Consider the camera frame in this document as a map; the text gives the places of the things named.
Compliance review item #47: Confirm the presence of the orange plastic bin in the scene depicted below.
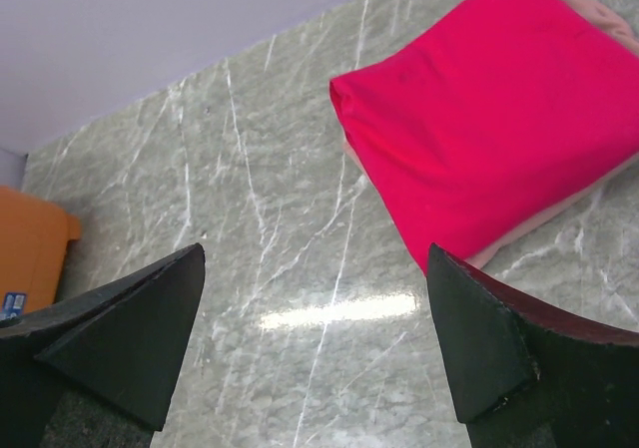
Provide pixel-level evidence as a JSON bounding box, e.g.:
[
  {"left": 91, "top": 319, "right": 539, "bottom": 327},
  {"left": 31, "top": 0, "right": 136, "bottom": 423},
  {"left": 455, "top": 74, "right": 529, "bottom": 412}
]
[{"left": 0, "top": 186, "right": 82, "bottom": 321}]

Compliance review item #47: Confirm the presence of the folded hot pink t-shirt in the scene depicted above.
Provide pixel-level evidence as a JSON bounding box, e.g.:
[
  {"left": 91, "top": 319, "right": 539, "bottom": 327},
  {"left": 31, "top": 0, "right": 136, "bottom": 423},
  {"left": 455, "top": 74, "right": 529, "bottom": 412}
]
[{"left": 328, "top": 0, "right": 639, "bottom": 275}]

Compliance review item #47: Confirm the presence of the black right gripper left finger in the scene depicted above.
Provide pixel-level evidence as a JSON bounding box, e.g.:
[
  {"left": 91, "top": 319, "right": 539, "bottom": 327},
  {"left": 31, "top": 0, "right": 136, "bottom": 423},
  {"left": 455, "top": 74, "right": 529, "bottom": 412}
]
[{"left": 1, "top": 243, "right": 206, "bottom": 447}]

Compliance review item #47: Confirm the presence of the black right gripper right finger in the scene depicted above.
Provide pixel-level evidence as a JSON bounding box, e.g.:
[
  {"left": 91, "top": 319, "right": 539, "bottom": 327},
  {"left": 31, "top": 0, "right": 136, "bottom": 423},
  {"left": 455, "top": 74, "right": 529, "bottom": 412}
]
[{"left": 426, "top": 244, "right": 638, "bottom": 447}]

